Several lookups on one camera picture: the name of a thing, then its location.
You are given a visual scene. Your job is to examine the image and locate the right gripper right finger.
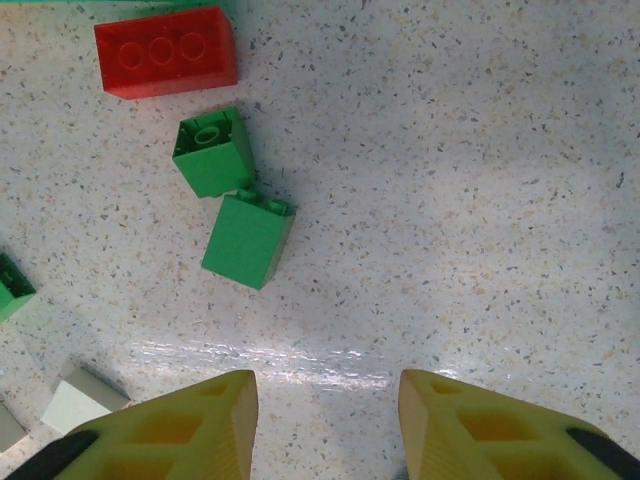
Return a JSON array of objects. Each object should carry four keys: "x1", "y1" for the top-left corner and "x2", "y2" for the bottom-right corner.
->
[{"x1": 398, "y1": 368, "x2": 640, "y2": 480}]

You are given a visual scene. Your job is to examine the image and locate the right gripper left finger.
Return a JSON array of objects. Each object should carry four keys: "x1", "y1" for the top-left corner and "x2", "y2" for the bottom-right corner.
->
[{"x1": 14, "y1": 369, "x2": 259, "y2": 480}]

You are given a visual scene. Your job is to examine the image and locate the green lego brick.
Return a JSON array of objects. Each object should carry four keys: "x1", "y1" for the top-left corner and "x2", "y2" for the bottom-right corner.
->
[
  {"x1": 0, "y1": 252, "x2": 38, "y2": 324},
  {"x1": 200, "y1": 187, "x2": 297, "y2": 291},
  {"x1": 171, "y1": 105, "x2": 256, "y2": 201}
]

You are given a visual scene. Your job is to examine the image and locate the red lego brick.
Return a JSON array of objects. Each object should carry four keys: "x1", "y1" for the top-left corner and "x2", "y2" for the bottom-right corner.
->
[{"x1": 93, "y1": 5, "x2": 239, "y2": 101}]

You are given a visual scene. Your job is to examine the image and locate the green plastic bin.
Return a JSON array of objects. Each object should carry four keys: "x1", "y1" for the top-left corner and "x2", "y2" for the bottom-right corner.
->
[{"x1": 0, "y1": 0, "x2": 236, "y2": 5}]

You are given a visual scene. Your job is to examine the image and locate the small white lego brick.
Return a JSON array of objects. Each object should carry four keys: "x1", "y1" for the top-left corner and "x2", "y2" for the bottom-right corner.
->
[
  {"x1": 0, "y1": 402, "x2": 26, "y2": 454},
  {"x1": 40, "y1": 367, "x2": 131, "y2": 437}
]

